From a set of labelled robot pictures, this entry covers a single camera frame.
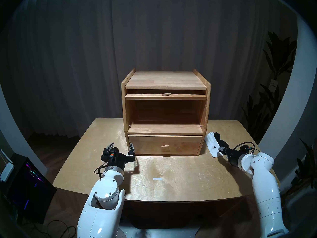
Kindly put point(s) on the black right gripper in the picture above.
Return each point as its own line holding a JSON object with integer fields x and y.
{"x": 232, "y": 157}

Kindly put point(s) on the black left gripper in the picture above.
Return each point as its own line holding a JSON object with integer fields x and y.
{"x": 118, "y": 160}

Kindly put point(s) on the white sock with black logo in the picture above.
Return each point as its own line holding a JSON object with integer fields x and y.
{"x": 211, "y": 144}

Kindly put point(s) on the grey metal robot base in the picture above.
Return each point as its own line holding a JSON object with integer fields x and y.
{"x": 158, "y": 232}

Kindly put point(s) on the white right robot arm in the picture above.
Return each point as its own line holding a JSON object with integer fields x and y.
{"x": 266, "y": 185}

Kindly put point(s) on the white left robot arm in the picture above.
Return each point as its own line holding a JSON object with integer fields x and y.
{"x": 106, "y": 190}

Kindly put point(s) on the wooden flip door with peg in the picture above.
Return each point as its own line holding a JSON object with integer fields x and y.
{"x": 146, "y": 96}

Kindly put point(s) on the dark potted plant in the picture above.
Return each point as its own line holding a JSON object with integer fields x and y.
{"x": 307, "y": 165}

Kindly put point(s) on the white plant tag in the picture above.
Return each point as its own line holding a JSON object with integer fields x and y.
{"x": 273, "y": 85}

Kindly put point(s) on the wooden cabinet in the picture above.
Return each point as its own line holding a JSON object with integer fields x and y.
{"x": 166, "y": 80}

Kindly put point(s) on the white curved arch pillar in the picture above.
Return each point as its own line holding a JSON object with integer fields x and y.
{"x": 14, "y": 140}
{"x": 294, "y": 96}

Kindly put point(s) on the black computer tower with lights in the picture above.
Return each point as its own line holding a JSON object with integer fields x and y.
{"x": 29, "y": 188}

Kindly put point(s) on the tall dark leafy plant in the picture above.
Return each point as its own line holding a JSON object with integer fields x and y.
{"x": 279, "y": 59}

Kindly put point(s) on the white router box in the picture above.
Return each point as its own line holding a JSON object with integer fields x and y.
{"x": 7, "y": 170}

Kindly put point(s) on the grey curtain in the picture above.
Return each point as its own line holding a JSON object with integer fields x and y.
{"x": 148, "y": 29}

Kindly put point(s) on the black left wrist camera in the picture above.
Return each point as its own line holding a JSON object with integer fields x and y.
{"x": 114, "y": 152}

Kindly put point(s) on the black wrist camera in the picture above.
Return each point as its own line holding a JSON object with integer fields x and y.
{"x": 246, "y": 148}
{"x": 114, "y": 152}

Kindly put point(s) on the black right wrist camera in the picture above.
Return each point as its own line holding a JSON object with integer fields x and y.
{"x": 246, "y": 148}

